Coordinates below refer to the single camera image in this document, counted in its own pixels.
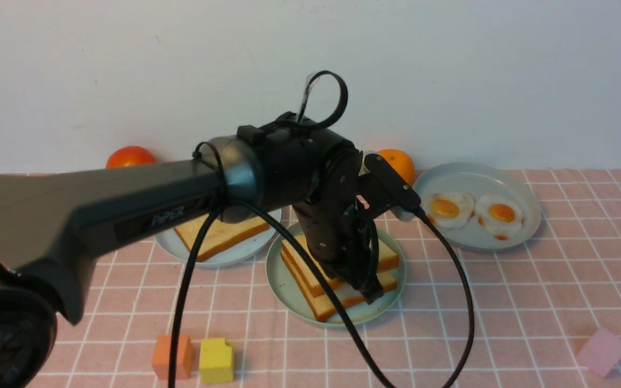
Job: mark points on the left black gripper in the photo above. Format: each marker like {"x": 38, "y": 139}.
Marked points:
{"x": 339, "y": 234}

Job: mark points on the fried egg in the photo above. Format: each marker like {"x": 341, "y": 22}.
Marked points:
{"x": 500, "y": 217}
{"x": 449, "y": 210}
{"x": 348, "y": 296}

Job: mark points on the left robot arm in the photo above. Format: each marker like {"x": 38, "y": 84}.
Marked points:
{"x": 53, "y": 228}

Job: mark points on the teal center plate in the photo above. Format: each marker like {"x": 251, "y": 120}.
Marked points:
{"x": 285, "y": 289}

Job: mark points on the orange fruit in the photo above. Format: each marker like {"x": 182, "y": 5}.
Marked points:
{"x": 401, "y": 162}

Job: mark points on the light blue bread plate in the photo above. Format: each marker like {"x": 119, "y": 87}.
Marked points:
{"x": 172, "y": 244}

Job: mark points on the yellow foam cube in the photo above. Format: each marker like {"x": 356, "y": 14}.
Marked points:
{"x": 216, "y": 361}

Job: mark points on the orange foam cube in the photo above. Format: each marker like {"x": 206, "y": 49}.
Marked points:
{"x": 184, "y": 357}

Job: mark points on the red yellow pomegranate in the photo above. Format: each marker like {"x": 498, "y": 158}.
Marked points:
{"x": 129, "y": 156}

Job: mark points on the pink checkered tablecloth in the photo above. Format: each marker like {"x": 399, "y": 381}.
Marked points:
{"x": 536, "y": 305}

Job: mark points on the pink foam cube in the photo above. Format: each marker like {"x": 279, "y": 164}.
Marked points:
{"x": 601, "y": 353}

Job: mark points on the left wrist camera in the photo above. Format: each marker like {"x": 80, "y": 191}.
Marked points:
{"x": 384, "y": 190}

